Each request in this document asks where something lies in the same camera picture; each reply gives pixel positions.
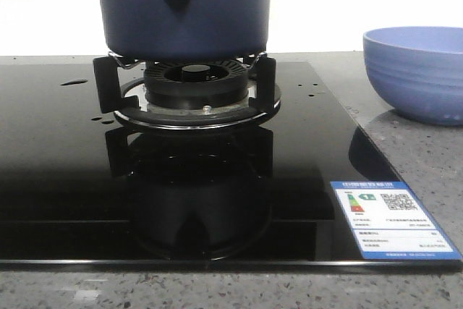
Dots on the light blue ceramic bowl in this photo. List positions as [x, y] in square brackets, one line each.
[417, 70]

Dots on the black pot support grate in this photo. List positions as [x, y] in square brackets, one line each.
[129, 104]

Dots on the dark blue cooking pot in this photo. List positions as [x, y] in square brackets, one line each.
[185, 30]

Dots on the black round gas burner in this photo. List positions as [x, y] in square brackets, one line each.
[191, 86]

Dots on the black glass gas stove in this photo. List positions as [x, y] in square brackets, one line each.
[79, 191]

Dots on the blue energy label sticker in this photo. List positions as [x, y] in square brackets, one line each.
[389, 223]

